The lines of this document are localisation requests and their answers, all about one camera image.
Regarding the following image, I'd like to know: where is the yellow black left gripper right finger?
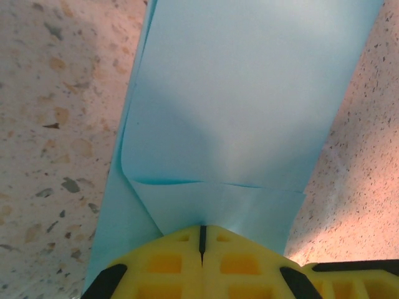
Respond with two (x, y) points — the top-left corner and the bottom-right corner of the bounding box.
(202, 224), (322, 299)

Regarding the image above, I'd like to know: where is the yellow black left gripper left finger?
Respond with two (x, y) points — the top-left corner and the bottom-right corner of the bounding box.
(81, 224), (203, 299)

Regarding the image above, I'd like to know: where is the light blue cloth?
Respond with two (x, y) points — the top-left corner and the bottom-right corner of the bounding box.
(81, 0), (387, 293)

